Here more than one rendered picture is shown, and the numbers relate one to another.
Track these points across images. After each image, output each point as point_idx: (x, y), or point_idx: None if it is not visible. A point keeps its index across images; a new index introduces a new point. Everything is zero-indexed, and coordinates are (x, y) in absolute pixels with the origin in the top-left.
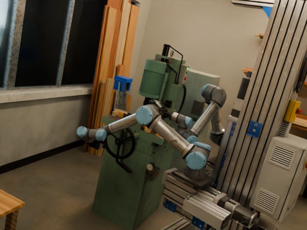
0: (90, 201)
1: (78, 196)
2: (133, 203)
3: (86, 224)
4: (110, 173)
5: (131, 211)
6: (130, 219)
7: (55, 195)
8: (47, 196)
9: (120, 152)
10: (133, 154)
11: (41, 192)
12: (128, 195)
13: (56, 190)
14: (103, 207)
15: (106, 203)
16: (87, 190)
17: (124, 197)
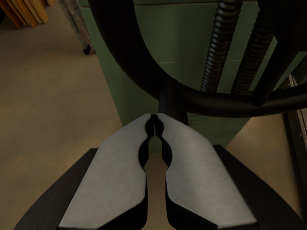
0: (112, 130)
1: (85, 134)
2: (231, 127)
3: (151, 196)
4: (152, 104)
5: (224, 136)
6: (221, 143)
7: (48, 165)
8: (36, 181)
9: (176, 36)
10: (251, 20)
11: (20, 180)
12: (217, 122)
13: (40, 151)
14: (154, 146)
15: (160, 142)
16: (90, 110)
17: (204, 127)
